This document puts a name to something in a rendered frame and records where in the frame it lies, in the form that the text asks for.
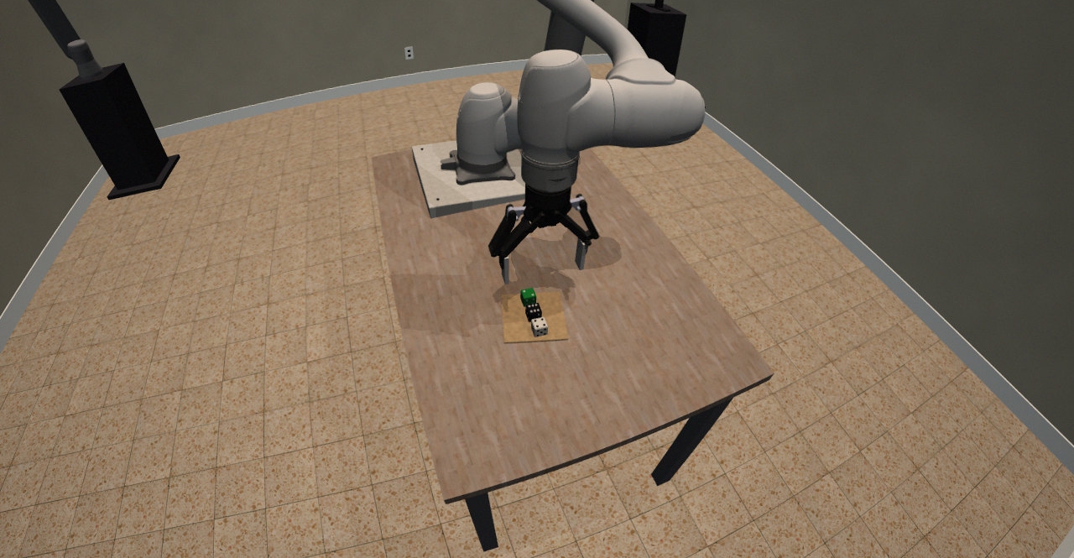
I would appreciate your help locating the white die with black pips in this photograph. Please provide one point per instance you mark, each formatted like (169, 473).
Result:
(539, 327)

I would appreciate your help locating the tan mat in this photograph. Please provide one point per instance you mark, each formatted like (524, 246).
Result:
(517, 328)

